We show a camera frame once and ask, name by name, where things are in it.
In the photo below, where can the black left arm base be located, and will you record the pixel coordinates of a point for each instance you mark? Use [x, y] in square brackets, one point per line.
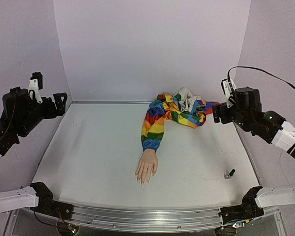
[48, 206]

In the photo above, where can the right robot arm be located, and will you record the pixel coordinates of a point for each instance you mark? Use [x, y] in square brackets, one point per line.
[243, 108]

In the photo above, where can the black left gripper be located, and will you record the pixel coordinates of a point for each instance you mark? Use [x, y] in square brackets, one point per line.
[53, 112]

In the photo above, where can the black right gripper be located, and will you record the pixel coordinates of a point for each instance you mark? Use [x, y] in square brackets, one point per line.
[222, 113]

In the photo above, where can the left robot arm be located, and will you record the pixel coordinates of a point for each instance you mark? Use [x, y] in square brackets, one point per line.
[22, 112]

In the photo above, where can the rainbow striped jacket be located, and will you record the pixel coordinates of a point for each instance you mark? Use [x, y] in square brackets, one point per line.
[182, 107]

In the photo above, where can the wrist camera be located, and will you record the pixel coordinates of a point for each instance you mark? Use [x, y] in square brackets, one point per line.
[35, 85]
[229, 87]

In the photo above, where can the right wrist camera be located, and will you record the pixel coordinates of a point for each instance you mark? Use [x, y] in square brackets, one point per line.
[229, 87]

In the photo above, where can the mannequin hand with clear nails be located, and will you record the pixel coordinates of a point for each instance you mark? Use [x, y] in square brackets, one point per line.
[147, 166]

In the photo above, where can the aluminium front rail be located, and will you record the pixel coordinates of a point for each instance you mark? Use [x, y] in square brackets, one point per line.
[151, 220]

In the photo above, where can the nail polish bottle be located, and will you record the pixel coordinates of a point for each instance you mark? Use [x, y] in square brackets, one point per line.
[227, 176]

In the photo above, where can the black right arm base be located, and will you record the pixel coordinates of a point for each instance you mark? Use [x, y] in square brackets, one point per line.
[247, 210]

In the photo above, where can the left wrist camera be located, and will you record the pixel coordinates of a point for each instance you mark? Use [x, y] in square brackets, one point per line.
[35, 85]

